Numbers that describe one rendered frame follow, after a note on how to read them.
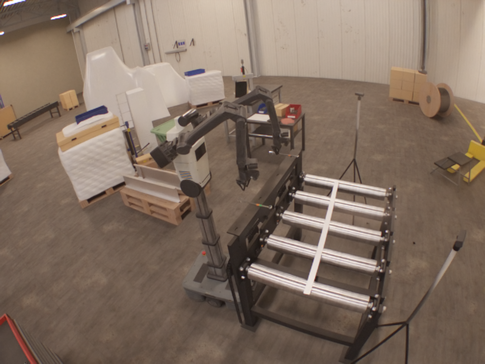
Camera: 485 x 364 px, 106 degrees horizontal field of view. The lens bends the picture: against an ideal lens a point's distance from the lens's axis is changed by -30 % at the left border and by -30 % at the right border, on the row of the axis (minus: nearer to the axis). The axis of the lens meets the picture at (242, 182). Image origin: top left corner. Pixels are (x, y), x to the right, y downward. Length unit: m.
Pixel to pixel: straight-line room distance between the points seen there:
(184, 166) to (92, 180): 3.22
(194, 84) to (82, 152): 4.86
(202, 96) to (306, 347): 7.55
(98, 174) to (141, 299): 2.52
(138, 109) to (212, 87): 3.85
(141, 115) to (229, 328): 4.02
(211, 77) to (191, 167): 6.91
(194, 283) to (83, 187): 2.91
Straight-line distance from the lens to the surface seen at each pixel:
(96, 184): 4.79
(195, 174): 1.73
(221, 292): 2.44
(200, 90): 8.44
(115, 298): 3.13
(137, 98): 5.11
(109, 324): 2.99
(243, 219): 1.69
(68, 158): 4.59
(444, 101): 8.04
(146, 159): 4.38
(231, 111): 1.24
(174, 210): 3.45
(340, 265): 1.81
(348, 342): 2.14
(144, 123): 5.22
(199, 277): 2.59
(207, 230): 2.10
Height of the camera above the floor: 2.27
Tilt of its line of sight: 33 degrees down
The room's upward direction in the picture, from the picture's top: 7 degrees counter-clockwise
